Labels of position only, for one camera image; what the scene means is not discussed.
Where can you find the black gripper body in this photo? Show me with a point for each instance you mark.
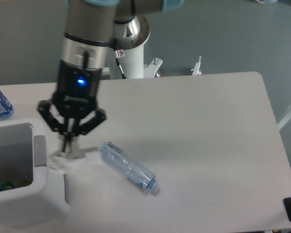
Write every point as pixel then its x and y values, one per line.
pixel 76 92

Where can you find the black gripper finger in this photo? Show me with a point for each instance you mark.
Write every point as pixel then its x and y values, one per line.
pixel 83 129
pixel 43 108

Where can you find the white plastic wrapper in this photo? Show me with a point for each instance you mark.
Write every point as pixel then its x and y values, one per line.
pixel 81 158

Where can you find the crushed clear plastic bottle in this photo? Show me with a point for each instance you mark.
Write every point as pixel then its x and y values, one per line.
pixel 128 166

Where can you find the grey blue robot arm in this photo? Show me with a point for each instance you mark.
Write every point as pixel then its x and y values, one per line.
pixel 88 33

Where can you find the white trash can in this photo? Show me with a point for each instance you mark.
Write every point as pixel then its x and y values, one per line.
pixel 38 193

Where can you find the trash inside the can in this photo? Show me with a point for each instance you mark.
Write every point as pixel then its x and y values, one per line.
pixel 8 185

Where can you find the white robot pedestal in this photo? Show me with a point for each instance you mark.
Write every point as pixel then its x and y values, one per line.
pixel 130 64

